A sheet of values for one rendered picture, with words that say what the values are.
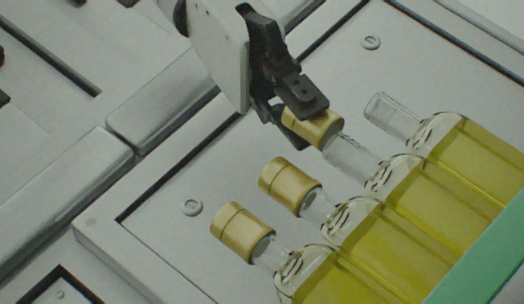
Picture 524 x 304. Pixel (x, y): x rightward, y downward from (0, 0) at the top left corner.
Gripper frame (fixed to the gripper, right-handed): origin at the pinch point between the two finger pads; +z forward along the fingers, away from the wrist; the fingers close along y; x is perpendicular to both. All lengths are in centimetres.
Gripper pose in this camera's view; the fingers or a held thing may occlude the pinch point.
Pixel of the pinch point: (301, 112)
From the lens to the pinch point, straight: 89.5
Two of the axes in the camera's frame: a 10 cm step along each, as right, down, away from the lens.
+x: 8.3, -4.5, 3.3
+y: 0.1, -5.8, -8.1
